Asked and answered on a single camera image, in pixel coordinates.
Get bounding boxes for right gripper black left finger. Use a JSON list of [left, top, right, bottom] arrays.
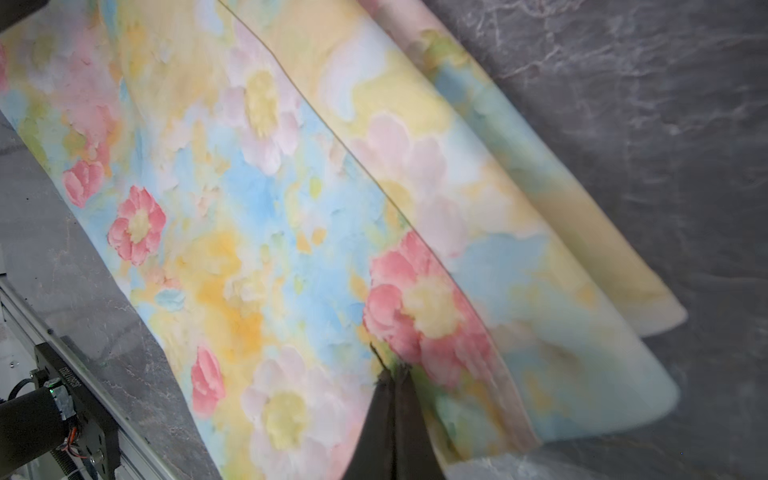
[[342, 344, 395, 480]]

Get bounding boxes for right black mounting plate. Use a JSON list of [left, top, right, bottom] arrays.
[[34, 342, 121, 479]]

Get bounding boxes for pastel floral skirt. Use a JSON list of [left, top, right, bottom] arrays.
[[1, 1, 686, 479]]

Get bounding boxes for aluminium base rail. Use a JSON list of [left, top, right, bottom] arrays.
[[1, 273, 180, 479]]

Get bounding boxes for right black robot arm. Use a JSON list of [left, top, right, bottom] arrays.
[[1, 343, 445, 479]]

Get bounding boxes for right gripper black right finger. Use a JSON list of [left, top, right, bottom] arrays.
[[394, 364, 446, 480]]

